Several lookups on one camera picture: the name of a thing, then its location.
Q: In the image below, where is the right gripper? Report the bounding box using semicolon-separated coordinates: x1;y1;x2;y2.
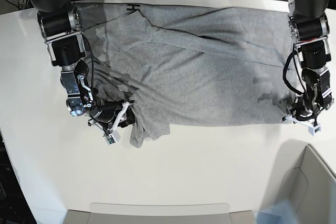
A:
88;100;135;130

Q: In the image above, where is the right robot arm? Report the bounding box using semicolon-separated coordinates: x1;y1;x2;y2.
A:
30;0;135;132

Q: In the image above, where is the grey bin at bottom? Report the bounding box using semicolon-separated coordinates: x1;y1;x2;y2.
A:
63;202;256;223

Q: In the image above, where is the grey bin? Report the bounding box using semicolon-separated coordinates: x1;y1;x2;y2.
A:
63;202;256;223
275;145;335;223

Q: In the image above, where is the blue cloth in corner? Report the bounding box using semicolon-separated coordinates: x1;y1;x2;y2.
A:
254;200;299;224

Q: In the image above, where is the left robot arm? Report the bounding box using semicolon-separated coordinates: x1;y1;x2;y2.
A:
282;0;334;127

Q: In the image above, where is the grey bin at right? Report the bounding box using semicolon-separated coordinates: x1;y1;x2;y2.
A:
275;145;335;223

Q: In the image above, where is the grey T-shirt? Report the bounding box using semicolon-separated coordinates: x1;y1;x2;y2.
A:
77;3;294;147

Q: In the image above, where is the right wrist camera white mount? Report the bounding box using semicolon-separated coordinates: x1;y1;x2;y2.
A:
94;100;129;145

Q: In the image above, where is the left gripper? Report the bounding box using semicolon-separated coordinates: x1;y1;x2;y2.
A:
287;98;322;124

